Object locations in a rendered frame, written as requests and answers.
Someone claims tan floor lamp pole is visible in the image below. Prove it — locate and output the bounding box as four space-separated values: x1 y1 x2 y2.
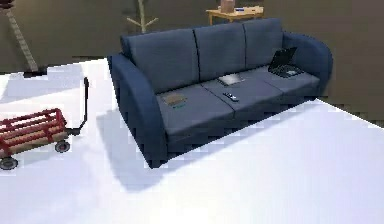
0 0 48 78

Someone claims light wooden coat stand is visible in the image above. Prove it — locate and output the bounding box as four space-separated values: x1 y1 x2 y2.
126 0 160 34

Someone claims brown book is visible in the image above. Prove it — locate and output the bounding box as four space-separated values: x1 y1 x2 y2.
162 93 189 110

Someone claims light wooden side table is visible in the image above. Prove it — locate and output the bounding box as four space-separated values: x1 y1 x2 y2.
205 5 265 26

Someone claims dark blue sofa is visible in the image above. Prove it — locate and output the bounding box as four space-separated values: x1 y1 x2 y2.
107 17 334 169

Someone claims black open laptop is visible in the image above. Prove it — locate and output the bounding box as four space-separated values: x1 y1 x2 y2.
267 46 305 79

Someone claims black remote control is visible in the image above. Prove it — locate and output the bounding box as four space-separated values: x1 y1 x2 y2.
222 92 240 103

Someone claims brown box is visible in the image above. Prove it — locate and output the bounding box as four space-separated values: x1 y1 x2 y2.
220 0 236 14

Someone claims red wooden pull wagon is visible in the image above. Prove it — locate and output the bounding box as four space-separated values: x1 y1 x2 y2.
0 76 90 171

